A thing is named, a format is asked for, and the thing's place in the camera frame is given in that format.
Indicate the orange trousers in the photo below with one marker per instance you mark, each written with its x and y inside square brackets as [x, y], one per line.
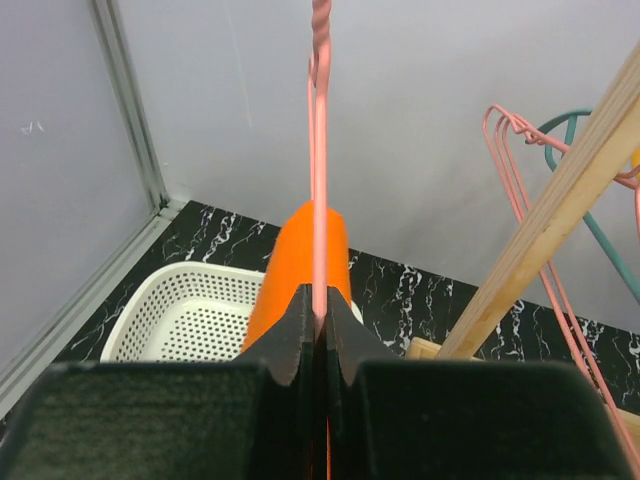
[291, 264]

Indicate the white perforated plastic basket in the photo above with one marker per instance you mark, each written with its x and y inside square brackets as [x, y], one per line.
[196, 312]

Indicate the teal plastic hanger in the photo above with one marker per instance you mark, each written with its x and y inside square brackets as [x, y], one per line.
[571, 119]

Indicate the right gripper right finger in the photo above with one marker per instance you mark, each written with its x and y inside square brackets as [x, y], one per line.
[392, 418]

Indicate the yellow plastic hanger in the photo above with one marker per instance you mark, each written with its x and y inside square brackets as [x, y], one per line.
[635, 161]

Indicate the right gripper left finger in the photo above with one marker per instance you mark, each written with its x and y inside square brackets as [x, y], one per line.
[250, 418]

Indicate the aluminium corner frame post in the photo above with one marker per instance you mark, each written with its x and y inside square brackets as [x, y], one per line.
[71, 190]

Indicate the pink wire hanger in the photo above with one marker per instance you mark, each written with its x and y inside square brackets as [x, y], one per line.
[317, 93]

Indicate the wooden clothes rack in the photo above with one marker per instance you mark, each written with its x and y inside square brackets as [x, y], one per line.
[609, 139]

